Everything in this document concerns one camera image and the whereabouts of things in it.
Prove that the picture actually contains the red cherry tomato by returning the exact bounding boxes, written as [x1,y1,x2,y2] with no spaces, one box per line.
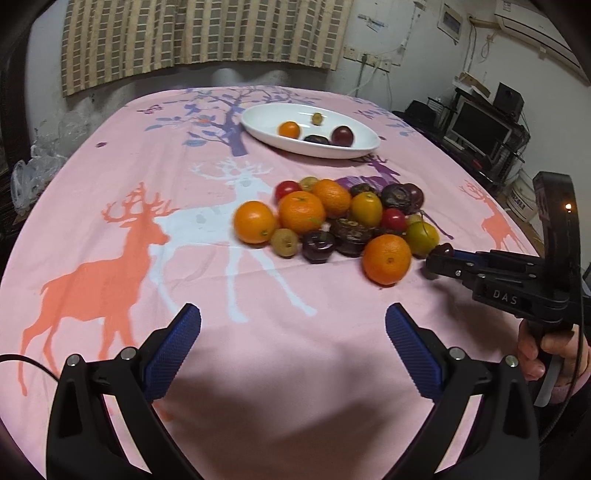
[274,180,301,204]
[380,208,408,234]

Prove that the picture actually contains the orange mandarin front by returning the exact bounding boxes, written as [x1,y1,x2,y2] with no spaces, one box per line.
[362,234,413,287]

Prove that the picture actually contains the striped beige curtain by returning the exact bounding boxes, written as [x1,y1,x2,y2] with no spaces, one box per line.
[61,0,353,97]

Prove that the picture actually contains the dark red cherry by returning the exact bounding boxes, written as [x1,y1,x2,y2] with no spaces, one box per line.
[331,125,355,147]

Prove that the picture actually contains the small orange on plate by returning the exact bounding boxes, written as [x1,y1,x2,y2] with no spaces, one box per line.
[277,121,301,139]

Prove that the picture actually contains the clear plastic bag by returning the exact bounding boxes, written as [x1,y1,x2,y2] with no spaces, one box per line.
[10,142,67,215]

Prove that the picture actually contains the person's right hand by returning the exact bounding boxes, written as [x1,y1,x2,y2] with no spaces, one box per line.
[517,320,579,404]

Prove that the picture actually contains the dark chestnut on plate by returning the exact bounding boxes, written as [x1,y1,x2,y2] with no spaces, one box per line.
[304,135,332,145]

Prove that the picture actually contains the green grape front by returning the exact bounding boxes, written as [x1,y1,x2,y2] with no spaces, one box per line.
[270,228,300,258]

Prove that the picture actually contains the dark plum back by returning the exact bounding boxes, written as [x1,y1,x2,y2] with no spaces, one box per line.
[380,184,412,215]

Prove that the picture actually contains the white air conditioner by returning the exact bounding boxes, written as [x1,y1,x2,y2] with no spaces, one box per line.
[495,1,586,78]

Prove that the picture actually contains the large orange mandarin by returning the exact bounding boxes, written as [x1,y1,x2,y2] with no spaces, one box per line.
[277,191,327,236]

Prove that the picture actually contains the yellow-green plum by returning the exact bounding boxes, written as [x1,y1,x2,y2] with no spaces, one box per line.
[405,221,440,258]

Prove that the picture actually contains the dark water chestnut front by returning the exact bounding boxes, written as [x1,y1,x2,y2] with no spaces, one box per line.
[301,230,335,264]

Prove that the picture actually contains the white plastic bucket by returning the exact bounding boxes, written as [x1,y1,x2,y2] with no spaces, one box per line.
[507,169,538,223]

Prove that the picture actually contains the dark water chestnut large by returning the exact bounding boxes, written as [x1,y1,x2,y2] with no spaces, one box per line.
[329,218,373,257]

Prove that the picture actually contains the yellow-orange kumquat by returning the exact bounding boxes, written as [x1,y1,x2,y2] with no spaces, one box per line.
[351,192,383,228]

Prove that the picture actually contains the black computer monitor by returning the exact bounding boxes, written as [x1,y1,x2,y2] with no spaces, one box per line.
[448,99,512,158]

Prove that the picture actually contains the green grape on plate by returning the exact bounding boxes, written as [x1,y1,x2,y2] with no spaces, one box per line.
[311,112,324,126]

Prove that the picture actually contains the orange mandarin back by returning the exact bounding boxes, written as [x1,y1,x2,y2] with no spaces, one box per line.
[311,179,352,218]

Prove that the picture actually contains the black speaker box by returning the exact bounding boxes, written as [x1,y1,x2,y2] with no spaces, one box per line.
[493,82,525,122]

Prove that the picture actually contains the white oval plate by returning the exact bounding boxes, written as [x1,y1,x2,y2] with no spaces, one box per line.
[240,102,382,160]

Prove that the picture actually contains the white wall power strip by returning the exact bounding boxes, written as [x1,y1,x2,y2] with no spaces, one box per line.
[342,45,393,73]

